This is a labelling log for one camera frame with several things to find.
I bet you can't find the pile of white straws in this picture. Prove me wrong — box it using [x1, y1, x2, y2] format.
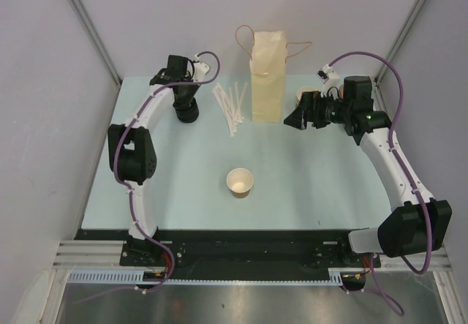
[212, 82, 249, 137]

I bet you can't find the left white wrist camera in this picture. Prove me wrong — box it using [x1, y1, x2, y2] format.
[192, 55, 211, 83]

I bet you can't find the white cable duct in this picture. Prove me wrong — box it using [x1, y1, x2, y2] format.
[67, 268, 365, 287]

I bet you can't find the stack of black lids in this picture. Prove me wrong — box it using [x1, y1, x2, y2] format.
[174, 103, 200, 124]

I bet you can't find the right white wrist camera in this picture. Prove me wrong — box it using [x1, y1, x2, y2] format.
[317, 64, 341, 95]

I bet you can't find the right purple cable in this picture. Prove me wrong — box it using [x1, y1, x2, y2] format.
[327, 50, 436, 317]

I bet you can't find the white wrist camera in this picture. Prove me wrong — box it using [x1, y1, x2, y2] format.
[192, 55, 211, 83]
[317, 64, 341, 95]

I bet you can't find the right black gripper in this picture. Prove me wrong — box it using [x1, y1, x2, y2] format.
[284, 90, 352, 130]

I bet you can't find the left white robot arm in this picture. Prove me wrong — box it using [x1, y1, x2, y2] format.
[107, 54, 210, 240]

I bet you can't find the stack of paper cups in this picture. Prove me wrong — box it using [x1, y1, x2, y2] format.
[295, 86, 317, 107]

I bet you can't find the tan paper bag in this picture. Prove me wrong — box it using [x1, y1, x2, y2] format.
[235, 24, 312, 123]

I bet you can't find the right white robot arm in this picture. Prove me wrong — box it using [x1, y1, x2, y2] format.
[284, 76, 452, 266]

